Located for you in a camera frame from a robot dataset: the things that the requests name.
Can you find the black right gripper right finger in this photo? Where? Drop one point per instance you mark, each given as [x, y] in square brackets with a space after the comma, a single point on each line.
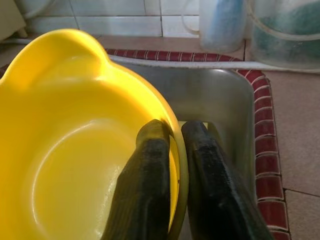
[212, 195]

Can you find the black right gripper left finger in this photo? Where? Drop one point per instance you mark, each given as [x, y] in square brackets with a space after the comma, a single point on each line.
[145, 195]

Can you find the yellow plastic bowl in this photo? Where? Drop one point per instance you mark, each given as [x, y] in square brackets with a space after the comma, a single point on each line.
[62, 125]

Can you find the stainless steel sink basin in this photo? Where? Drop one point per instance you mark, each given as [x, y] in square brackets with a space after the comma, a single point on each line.
[212, 100]

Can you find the clear plastic toothbrush cup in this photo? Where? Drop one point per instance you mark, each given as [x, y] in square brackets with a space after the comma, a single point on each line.
[200, 25]

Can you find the clear small bucket with scourer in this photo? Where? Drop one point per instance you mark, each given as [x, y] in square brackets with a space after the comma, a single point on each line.
[287, 32]

